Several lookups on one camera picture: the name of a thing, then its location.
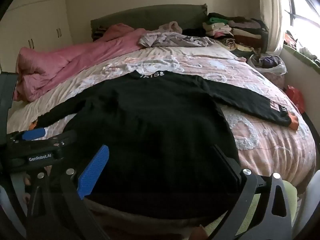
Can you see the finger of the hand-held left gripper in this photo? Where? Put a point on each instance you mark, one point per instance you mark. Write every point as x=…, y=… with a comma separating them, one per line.
x=32, y=133
x=66, y=138

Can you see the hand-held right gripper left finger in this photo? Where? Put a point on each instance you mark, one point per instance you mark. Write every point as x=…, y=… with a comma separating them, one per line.
x=95, y=170

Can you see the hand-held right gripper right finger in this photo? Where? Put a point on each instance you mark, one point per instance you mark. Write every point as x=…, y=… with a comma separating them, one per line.
x=233, y=172

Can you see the black sweater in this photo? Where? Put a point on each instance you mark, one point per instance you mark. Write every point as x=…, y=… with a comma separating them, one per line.
x=150, y=130

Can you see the clothes pile on windowsill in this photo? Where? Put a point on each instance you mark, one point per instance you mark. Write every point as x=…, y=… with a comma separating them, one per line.
x=302, y=47

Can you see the stack of folded clothes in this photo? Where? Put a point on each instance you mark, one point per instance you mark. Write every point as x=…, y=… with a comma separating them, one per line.
x=232, y=27

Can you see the pink tufted bedspread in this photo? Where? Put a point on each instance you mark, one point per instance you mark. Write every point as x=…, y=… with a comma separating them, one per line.
x=262, y=142

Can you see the pink quilt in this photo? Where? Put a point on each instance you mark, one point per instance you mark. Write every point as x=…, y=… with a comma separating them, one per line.
x=62, y=62

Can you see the red bag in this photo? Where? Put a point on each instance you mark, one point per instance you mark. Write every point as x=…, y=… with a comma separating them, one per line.
x=296, y=97

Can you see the striped dark pillow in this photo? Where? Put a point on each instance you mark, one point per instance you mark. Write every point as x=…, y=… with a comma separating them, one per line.
x=98, y=31

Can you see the white plastic bag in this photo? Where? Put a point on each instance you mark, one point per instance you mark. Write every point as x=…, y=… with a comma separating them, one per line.
x=270, y=63

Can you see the cream wardrobe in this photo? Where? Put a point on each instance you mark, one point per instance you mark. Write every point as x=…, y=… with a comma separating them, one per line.
x=32, y=17

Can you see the dark green cloth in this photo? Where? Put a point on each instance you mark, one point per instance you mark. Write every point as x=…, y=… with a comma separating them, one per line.
x=242, y=53

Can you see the leopard print cloth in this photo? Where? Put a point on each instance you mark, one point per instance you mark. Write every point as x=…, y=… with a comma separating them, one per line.
x=230, y=42

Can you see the green windowsill cover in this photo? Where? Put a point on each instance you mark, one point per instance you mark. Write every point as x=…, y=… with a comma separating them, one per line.
x=297, y=55

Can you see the lavender garment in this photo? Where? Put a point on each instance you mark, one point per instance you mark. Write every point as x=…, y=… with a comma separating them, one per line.
x=172, y=40

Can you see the black cloth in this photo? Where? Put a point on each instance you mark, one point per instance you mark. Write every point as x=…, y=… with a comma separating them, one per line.
x=195, y=31

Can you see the green headboard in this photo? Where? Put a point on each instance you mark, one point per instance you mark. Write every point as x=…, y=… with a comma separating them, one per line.
x=150, y=17

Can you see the pink fluffy garment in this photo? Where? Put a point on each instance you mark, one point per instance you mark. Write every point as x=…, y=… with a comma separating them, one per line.
x=172, y=27

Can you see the cream curtain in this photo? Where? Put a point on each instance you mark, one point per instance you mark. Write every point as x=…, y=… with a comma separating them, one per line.
x=271, y=12

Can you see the window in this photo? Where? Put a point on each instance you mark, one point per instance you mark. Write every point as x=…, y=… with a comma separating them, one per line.
x=302, y=2

